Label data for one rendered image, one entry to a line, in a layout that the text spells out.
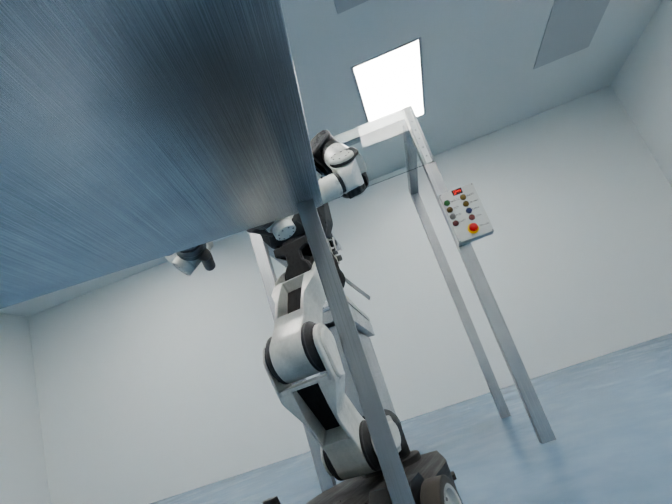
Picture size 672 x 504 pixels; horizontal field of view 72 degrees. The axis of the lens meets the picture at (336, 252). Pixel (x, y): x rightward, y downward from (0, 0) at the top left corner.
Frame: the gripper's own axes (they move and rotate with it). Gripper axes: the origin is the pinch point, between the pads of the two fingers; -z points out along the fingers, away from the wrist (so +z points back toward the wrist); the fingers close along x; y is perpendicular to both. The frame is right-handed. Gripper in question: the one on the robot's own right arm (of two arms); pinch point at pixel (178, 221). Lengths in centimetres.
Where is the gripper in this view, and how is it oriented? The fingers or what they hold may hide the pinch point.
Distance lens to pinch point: 123.6
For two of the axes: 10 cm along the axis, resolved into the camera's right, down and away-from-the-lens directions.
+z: -1.2, 3.4, 9.3
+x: 3.1, 9.1, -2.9
